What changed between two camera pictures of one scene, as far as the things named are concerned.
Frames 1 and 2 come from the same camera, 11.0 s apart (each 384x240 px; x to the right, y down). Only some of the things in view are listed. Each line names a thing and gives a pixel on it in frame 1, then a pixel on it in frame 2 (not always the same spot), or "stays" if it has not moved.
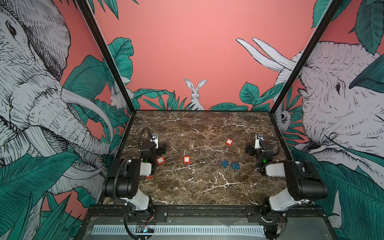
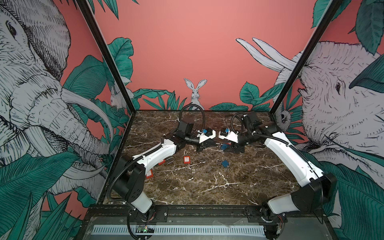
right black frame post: x=332 y=8 stays
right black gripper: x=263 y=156 -> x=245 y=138
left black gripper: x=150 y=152 -> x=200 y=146
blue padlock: x=225 y=163 stays
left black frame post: x=92 y=23 stays
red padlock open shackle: x=161 y=160 stays
